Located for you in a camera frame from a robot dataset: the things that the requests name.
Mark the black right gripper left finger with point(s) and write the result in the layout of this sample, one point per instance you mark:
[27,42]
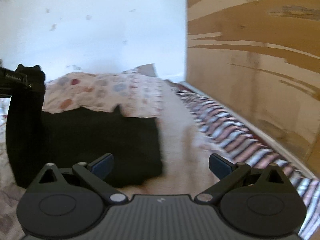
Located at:
[63,203]

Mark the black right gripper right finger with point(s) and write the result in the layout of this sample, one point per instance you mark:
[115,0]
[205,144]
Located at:
[257,202]

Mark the black garment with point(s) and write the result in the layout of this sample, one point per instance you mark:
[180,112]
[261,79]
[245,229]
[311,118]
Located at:
[35,137]

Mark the striped bed sheet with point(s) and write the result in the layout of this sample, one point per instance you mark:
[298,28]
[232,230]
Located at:
[239,143]

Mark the floral patterned bed cover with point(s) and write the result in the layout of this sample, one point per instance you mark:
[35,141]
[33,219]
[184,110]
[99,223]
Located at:
[185,149]

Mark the wooden wardrobe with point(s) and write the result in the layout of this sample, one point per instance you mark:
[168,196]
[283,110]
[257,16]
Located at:
[260,58]

